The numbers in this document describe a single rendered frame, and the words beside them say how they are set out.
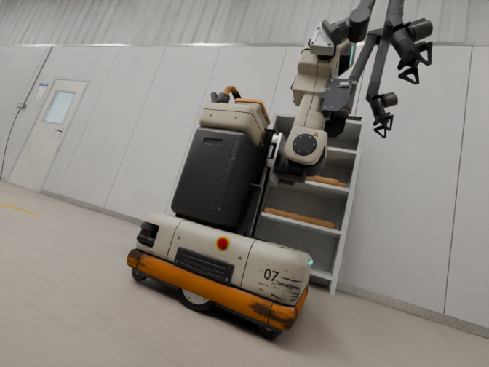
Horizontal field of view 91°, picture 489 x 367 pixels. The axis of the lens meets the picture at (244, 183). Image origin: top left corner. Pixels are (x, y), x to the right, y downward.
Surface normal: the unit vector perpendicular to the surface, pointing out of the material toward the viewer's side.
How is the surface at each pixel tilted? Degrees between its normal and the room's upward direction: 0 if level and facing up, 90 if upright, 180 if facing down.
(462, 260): 90
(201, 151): 90
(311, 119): 90
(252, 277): 90
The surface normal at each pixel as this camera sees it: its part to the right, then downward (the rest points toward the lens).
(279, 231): -0.29, -0.26
